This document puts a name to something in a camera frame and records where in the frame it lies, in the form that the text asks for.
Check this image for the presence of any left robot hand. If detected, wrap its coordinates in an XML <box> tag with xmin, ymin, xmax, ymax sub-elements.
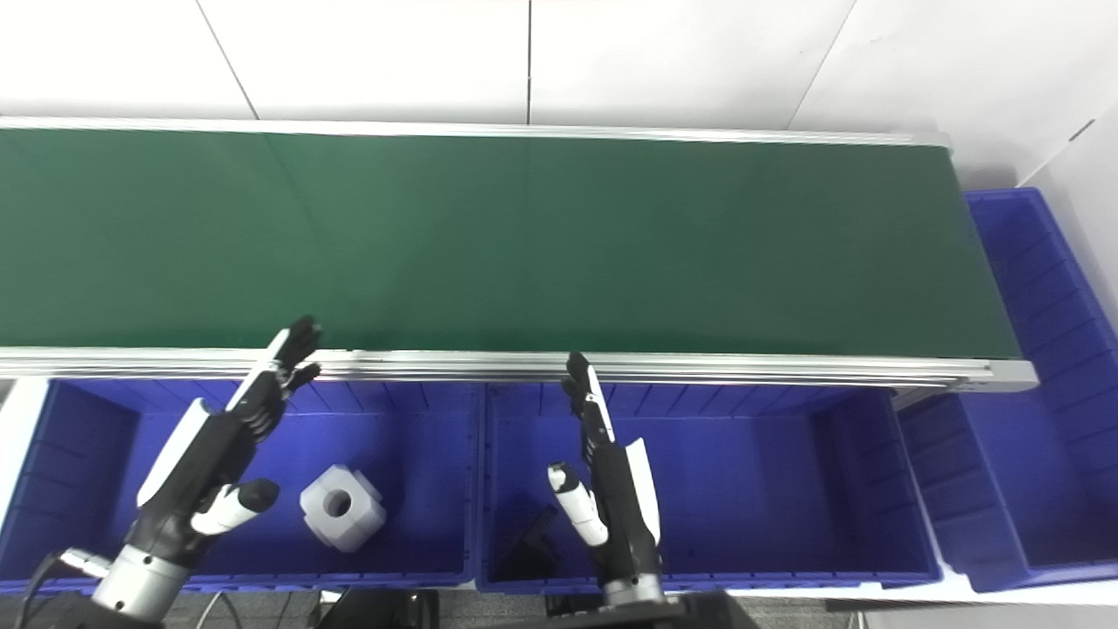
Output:
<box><xmin>131</xmin><ymin>316</ymin><xmax>324</xmax><ymax>560</ymax></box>

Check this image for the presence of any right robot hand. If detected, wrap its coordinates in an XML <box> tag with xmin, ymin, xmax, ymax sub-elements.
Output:
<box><xmin>548</xmin><ymin>352</ymin><xmax>665</xmax><ymax>584</ymax></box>

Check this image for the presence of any white plastic part with hole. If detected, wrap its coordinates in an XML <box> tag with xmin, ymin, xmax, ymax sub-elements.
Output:
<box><xmin>300</xmin><ymin>465</ymin><xmax>387</xmax><ymax>553</ymax></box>

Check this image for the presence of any black plastic part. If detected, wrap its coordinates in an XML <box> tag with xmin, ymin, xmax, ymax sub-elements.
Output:
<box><xmin>496</xmin><ymin>505</ymin><xmax>560</xmax><ymax>582</ymax></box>

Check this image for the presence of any blue plastic bin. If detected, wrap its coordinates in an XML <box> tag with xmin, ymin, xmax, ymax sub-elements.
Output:
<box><xmin>0</xmin><ymin>377</ymin><xmax>487</xmax><ymax>597</ymax></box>
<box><xmin>476</xmin><ymin>383</ymin><xmax>944</xmax><ymax>597</ymax></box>
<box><xmin>900</xmin><ymin>188</ymin><xmax>1118</xmax><ymax>593</ymax></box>

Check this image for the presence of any green conveyor belt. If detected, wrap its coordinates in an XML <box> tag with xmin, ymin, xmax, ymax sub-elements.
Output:
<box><xmin>0</xmin><ymin>129</ymin><xmax>1021</xmax><ymax>361</ymax></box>
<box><xmin>0</xmin><ymin>116</ymin><xmax>1039</xmax><ymax>391</ymax></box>

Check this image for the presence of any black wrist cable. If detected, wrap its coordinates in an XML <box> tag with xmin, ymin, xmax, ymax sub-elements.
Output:
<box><xmin>16</xmin><ymin>550</ymin><xmax>110</xmax><ymax>629</ymax></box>

